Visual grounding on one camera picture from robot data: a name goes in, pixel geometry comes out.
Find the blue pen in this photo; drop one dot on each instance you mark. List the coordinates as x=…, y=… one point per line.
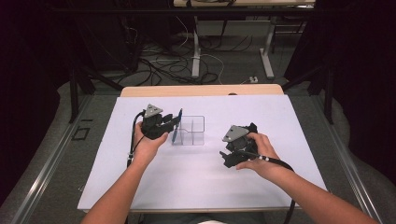
x=177, y=124

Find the clear acrylic organizer box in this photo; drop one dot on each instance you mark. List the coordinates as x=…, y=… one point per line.
x=194, y=130

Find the aluminium floor rail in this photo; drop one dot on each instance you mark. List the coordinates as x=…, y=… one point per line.
x=46, y=168
x=351, y=168

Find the white desk leg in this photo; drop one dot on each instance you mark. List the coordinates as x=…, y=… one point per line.
x=267, y=59
x=195, y=53

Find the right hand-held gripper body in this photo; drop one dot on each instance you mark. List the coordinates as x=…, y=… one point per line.
x=238, y=140

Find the person's right hand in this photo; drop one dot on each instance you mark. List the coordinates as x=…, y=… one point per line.
x=264, y=155

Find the black metal stand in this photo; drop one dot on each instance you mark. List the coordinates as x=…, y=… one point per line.
x=328, y=93
x=74, y=93

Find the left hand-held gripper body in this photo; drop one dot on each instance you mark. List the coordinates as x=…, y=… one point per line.
x=152, y=124

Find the person's left hand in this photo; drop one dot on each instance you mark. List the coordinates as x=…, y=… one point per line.
x=148, y=146

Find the black horizontal frame bar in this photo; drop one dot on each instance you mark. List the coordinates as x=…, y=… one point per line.
x=155, y=11

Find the dark curtain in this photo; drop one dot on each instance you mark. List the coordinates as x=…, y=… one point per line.
x=367, y=77
x=25, y=77

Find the white power plug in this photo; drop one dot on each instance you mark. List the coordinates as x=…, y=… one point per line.
x=253, y=79

